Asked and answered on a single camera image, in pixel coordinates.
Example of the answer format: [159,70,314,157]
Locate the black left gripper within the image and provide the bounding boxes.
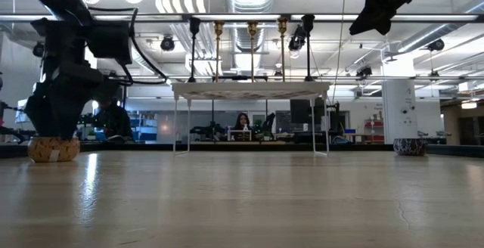
[24,17,105,139]

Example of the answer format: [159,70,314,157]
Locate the woven tan basket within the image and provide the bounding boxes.
[26,136,81,163]

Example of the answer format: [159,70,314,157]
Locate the blue patterned candle tin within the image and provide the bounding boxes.
[392,138,429,157]

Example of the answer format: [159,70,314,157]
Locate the person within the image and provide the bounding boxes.
[92,88,135,142]
[233,112,253,132]

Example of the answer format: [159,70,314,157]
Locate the blue storage bins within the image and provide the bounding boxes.
[130,117,159,142]

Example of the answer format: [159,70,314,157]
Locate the white round pillar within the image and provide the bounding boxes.
[381,79,419,145]

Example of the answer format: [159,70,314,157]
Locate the red parts shelf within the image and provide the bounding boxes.
[363,118,386,143]

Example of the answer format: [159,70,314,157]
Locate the black screen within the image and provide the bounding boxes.
[290,98,315,125]

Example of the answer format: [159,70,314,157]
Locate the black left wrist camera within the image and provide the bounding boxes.
[86,20,134,67]

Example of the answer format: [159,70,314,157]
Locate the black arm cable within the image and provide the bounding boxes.
[86,6,169,86]

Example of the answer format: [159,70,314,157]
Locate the white wire shelf rack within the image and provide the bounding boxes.
[171,80,333,157]

